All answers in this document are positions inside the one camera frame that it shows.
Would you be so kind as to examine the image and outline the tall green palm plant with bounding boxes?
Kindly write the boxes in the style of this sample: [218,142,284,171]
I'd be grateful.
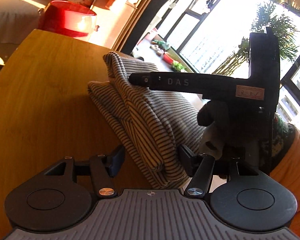
[215,0,300,77]

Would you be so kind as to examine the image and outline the white upright vacuum cleaner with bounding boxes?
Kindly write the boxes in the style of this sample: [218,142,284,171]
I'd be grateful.
[150,0,184,34]

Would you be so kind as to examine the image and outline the person's right hand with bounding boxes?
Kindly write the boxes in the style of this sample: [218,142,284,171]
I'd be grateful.
[197,99,260,160]

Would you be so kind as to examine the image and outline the grey bed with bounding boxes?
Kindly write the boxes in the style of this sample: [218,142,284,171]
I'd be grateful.
[0,0,73,65]

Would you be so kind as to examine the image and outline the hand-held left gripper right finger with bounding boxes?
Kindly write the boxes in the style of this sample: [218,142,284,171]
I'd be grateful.
[179,145,262,198]

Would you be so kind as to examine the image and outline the grey striped sweater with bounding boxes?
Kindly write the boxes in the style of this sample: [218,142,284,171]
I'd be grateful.
[87,51,208,189]

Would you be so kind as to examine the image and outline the pink plastic basin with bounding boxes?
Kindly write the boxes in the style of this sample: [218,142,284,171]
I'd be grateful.
[145,29,158,42]

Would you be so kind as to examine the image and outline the green leafy seedlings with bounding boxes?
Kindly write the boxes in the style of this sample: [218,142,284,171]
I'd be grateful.
[171,61,187,72]

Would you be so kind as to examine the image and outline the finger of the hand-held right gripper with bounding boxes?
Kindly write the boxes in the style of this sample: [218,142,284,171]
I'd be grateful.
[129,72,152,87]

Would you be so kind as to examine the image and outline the white cabinet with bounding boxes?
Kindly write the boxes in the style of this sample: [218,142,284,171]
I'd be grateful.
[89,0,138,48]

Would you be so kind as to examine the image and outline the green toy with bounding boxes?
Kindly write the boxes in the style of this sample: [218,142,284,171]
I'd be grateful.
[152,39,170,50]

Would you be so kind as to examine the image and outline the small red bowl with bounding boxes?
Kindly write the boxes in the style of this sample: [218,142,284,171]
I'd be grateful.
[163,52,175,65]

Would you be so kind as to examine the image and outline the beige curtain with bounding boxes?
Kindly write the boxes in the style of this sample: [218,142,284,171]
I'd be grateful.
[114,0,163,52]

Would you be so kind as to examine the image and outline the person's right forearm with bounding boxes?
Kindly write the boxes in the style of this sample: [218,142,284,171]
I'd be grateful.
[265,112,300,205]

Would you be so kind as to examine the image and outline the red metal bucket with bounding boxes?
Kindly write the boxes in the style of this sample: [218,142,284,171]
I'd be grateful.
[37,0,100,38]

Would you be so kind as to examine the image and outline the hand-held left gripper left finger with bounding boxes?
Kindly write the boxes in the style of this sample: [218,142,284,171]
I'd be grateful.
[44,145,127,198]

